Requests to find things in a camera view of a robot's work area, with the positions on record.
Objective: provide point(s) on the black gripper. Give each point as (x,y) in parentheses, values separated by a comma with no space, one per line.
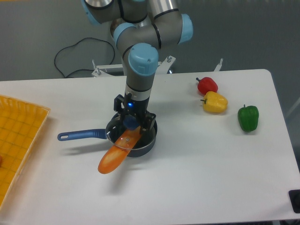
(134,112)

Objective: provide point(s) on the glass pot lid blue knob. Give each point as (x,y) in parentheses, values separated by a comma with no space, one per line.
(117,127)

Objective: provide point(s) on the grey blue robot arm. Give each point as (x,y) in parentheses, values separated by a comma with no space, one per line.
(146,27)

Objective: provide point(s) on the dark blue saucepan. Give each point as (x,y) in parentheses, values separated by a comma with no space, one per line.
(95,133)

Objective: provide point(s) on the orange toy baguette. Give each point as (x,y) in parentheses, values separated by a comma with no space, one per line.
(119,151)

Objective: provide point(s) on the red bell pepper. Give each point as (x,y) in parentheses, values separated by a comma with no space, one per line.
(206,84)

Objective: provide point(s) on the yellow bell pepper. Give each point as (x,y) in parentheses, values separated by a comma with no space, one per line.
(213,102)

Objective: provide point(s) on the yellow woven basket tray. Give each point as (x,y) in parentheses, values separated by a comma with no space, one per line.
(20,125)

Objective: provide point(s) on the green bell pepper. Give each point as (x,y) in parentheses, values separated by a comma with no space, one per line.
(248,117)

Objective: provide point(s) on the black device at table edge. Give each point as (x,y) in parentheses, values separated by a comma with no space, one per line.
(294,196)

